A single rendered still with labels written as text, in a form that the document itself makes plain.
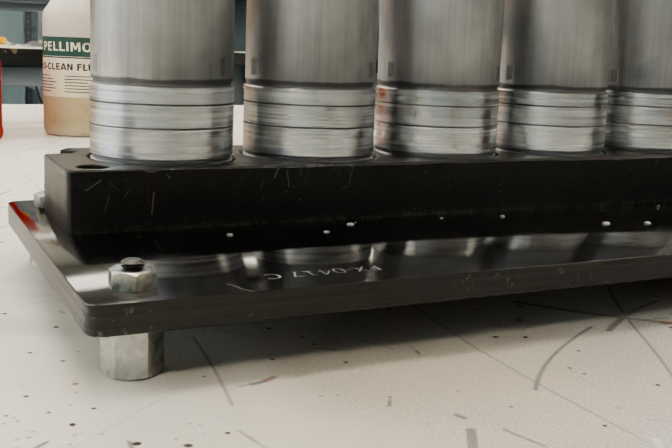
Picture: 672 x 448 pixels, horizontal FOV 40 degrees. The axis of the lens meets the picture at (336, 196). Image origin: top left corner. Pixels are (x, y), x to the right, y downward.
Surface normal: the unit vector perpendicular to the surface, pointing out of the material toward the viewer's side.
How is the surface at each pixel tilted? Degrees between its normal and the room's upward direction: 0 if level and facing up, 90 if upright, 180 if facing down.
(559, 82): 90
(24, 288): 0
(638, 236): 0
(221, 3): 90
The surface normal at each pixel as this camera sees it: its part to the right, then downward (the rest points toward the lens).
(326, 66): 0.24, 0.17
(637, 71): -0.51, 0.12
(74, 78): 0.03, 0.15
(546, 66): -0.28, 0.14
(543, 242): 0.04, -0.99
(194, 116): 0.55, 0.15
